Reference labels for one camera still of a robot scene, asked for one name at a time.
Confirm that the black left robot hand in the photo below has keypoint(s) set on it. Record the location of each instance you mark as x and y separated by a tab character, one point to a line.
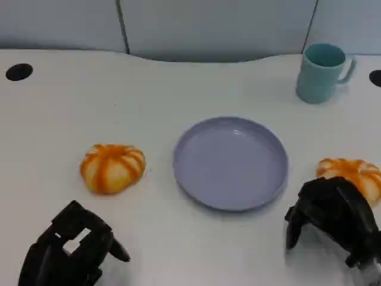
59	262

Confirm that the orange and white bread roll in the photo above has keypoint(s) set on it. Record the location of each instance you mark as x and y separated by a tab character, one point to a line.
357	172
111	169

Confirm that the pale green mug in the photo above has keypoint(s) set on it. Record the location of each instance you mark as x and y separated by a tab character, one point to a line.
315	83

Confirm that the grey partition panel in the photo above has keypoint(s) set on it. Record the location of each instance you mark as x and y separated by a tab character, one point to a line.
348	21
214	26
59	24

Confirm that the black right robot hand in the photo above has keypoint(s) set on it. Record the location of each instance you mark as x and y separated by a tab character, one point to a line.
336	205

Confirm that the lilac plate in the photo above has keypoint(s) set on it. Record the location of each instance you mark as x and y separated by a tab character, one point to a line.
230	164

